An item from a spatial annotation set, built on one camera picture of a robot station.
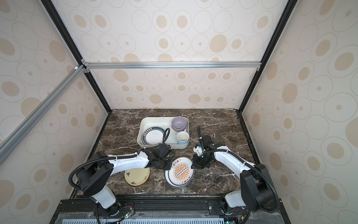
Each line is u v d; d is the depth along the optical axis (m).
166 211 0.73
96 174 0.45
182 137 0.97
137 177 0.84
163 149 0.70
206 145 0.68
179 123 1.06
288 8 0.69
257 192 0.42
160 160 0.69
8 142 0.52
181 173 0.83
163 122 1.10
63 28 0.75
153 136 1.03
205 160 0.71
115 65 0.90
